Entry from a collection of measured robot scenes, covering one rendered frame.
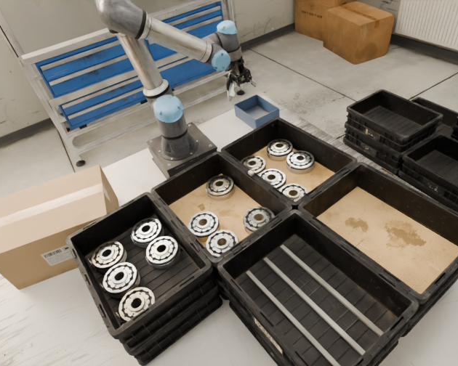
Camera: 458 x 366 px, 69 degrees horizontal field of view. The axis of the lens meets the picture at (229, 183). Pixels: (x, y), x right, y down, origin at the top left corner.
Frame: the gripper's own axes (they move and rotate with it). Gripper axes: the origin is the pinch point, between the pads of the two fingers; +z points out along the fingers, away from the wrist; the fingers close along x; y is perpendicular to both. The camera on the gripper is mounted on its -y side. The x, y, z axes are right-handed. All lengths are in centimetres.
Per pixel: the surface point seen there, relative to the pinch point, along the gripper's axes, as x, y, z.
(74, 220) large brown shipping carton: -88, 37, -15
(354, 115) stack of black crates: 55, 18, 38
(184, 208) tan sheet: -54, 48, -3
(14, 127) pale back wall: -146, -220, 55
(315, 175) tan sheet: -8, 63, 3
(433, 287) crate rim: -17, 116, -8
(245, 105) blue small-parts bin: 4.2, -9.8, 14.6
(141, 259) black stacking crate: -75, 60, -6
